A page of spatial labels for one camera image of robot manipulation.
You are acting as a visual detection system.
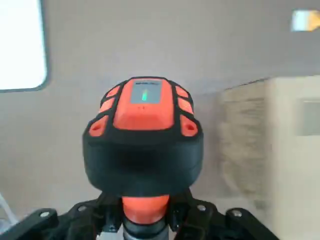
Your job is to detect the white scale with black base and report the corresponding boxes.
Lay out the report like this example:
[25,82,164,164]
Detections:
[0,0,52,94]

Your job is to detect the black orange barcode scanner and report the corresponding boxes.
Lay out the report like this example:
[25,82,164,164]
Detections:
[81,76,205,240]

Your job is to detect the yellow brush with white bristles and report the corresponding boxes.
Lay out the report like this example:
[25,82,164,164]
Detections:
[290,9,320,33]

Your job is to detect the brown cardboard box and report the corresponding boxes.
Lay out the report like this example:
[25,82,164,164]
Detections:
[216,74,320,240]

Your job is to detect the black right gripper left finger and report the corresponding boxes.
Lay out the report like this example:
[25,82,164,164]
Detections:
[4,194,126,240]

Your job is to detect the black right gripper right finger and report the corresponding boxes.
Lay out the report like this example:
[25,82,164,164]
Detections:
[169,189,278,240]

